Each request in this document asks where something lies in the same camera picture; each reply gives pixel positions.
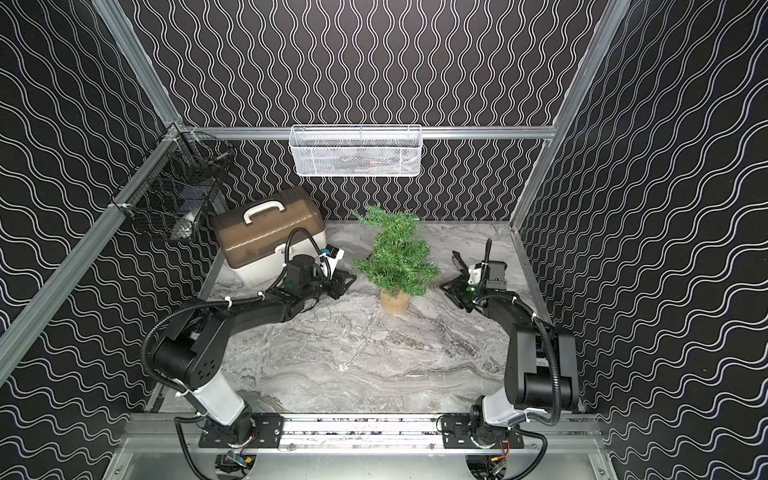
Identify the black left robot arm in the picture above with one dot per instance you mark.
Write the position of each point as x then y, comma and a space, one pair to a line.
186, 349

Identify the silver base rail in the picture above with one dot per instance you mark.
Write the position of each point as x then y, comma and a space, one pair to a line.
363, 433

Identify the black wire basket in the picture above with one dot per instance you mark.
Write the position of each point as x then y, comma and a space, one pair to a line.
179, 192

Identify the grey black utility knife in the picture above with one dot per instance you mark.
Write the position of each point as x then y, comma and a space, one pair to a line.
459, 263

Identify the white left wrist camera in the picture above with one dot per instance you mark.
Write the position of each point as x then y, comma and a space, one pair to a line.
329, 258

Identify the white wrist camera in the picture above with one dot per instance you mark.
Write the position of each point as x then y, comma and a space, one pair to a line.
329, 258
475, 274

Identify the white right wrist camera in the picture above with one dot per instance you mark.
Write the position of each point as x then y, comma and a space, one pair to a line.
475, 274

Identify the white brown storage box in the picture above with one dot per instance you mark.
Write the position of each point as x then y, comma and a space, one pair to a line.
253, 236

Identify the small green christmas tree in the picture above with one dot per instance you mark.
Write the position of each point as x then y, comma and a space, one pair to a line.
399, 264

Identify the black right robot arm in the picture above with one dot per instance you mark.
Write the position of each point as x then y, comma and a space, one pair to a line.
540, 381

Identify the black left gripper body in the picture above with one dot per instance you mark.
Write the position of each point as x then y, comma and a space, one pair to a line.
334, 282

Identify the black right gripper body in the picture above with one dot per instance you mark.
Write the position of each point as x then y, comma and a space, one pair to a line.
466, 294

